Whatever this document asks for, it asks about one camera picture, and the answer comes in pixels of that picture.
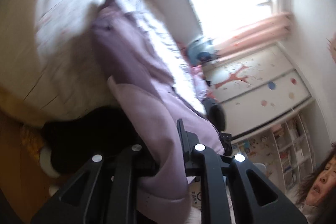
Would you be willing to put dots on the person's head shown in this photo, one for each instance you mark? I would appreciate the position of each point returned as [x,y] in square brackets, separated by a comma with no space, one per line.
[316,194]

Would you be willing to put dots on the pink floral curtain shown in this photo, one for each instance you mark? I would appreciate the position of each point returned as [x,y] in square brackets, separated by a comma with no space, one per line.
[256,32]

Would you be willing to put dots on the black trousers leg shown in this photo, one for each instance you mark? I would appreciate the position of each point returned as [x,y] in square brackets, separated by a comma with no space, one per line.
[105,131]

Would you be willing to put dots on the pink cloth on bed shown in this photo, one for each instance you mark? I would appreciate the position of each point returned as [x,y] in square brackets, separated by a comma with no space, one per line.
[202,88]

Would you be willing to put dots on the black office chair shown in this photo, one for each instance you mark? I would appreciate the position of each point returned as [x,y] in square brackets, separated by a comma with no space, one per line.
[216,115]

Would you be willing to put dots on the white wardrobe with tree decal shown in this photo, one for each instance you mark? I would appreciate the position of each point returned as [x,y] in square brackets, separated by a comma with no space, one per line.
[257,90]

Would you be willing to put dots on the lilac padded jacket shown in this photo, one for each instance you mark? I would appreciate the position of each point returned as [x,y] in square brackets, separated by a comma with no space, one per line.
[143,86]

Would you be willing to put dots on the white bookshelf with books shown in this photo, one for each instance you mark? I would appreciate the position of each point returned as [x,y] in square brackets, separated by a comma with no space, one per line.
[284,149]

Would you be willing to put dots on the blue cartoon curtain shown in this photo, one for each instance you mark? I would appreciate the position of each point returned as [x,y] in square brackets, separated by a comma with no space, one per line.
[185,28]

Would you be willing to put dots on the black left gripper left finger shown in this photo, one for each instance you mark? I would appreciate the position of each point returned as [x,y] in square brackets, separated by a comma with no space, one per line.
[104,190]

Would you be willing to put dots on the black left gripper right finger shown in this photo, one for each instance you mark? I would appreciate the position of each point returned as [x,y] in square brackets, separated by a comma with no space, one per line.
[233,189]

